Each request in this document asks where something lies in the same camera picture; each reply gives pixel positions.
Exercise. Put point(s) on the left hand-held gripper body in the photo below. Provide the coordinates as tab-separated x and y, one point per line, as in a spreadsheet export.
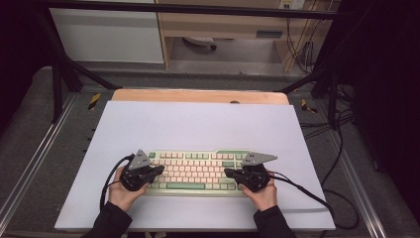
133	178

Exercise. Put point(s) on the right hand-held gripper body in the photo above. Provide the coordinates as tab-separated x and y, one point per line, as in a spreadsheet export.
256	177

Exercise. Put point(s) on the pink and green keyboard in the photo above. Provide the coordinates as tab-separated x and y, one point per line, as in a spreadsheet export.
194	170

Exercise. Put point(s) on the person's left hand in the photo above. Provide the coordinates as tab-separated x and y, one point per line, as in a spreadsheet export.
123	196

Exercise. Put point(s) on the person's right hand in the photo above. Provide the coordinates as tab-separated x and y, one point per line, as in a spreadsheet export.
262	198

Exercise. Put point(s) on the white table cover board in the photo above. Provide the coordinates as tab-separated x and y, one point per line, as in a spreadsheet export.
198	125

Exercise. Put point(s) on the yellow black striped tape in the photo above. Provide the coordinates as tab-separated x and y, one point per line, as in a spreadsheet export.
94	101
307	106

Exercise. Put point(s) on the office chair wheel base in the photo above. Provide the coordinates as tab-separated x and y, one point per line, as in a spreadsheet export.
199	41

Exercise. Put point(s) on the white cabinet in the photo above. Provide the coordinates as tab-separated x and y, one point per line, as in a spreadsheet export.
109	36

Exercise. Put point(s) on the light wooden desk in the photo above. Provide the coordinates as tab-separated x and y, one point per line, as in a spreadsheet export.
228	26

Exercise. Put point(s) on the aluminium floor rail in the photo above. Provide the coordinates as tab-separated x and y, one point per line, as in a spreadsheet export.
356	185
36	158

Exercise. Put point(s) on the black metal frame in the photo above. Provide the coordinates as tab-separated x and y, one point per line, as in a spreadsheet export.
62	66

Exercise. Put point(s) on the white wall power socket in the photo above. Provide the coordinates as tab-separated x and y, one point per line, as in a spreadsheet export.
291	4

